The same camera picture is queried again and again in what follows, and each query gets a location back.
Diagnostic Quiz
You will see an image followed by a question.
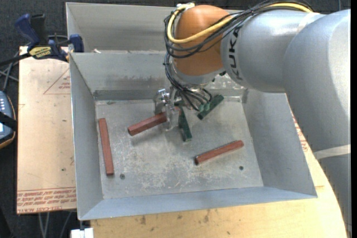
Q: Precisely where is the brown cardboard board, red print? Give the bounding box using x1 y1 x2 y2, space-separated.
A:
16 46 78 215

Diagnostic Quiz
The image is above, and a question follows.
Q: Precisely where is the grey metal bin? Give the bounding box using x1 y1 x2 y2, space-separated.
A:
65 2 318 221

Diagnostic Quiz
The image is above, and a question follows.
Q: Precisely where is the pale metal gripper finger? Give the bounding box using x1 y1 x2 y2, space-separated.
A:
166 106 180 131
153 95 167 116

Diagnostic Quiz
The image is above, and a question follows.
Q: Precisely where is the dark green flat block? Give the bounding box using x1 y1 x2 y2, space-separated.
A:
197 94 225 121
177 108 193 142

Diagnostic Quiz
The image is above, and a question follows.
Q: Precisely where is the red-brown block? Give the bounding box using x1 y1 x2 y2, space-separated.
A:
194 139 245 166
98 118 115 177
127 111 168 137

